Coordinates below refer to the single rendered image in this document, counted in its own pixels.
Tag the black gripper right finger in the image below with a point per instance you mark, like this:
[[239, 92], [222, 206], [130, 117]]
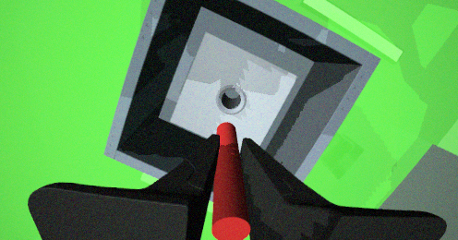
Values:
[[281, 207]]

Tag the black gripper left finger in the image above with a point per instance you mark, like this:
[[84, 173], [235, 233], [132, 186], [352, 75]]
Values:
[[172, 208]]

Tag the red peg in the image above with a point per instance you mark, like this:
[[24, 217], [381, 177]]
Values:
[[229, 203]]

